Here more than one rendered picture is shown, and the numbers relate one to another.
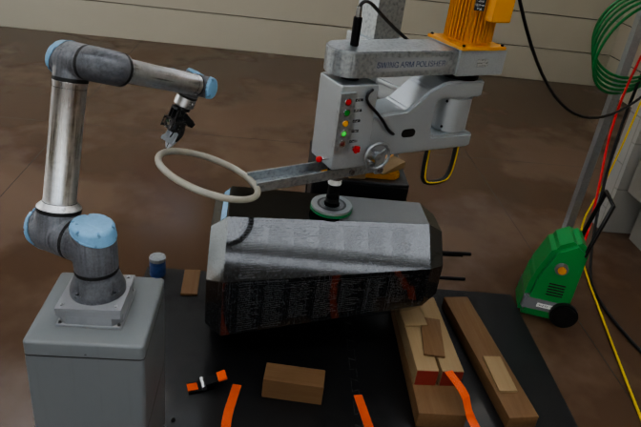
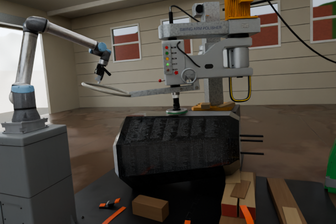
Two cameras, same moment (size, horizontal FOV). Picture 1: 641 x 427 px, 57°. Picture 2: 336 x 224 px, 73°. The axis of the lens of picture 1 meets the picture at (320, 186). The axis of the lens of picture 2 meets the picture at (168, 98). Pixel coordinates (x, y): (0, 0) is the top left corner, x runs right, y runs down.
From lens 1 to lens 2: 165 cm
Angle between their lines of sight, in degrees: 34
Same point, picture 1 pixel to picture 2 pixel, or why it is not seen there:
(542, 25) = not seen: outside the picture
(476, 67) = (241, 28)
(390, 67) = (187, 30)
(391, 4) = not seen: hidden behind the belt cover
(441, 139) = (231, 70)
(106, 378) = (11, 158)
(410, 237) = (216, 122)
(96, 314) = (14, 125)
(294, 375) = (149, 201)
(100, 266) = (19, 102)
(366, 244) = (190, 126)
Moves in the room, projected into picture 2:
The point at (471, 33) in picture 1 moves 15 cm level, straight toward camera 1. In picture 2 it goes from (234, 11) to (227, 8)
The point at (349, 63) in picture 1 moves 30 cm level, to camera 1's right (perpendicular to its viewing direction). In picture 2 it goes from (164, 29) to (195, 24)
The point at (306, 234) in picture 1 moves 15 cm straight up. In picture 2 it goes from (160, 122) to (159, 107)
